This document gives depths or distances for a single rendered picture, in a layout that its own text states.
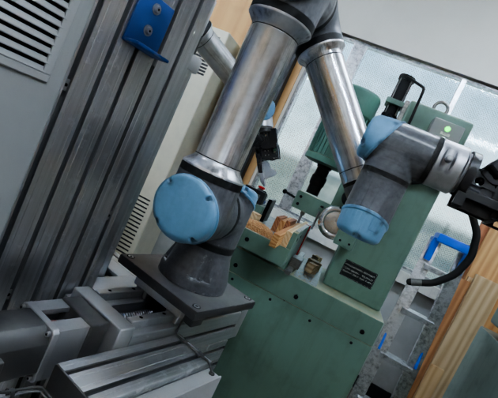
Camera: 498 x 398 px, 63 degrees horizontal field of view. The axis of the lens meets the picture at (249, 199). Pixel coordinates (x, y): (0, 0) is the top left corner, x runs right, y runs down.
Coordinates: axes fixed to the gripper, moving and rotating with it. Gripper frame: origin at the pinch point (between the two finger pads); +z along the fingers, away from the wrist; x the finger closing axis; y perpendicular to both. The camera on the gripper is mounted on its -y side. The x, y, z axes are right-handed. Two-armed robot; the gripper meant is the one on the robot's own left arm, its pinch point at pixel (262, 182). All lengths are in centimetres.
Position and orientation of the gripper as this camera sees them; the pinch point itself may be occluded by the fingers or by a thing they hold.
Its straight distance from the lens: 153.3
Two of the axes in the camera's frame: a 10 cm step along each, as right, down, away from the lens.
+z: 0.8, 10.0, -0.2
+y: 9.7, -0.8, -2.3
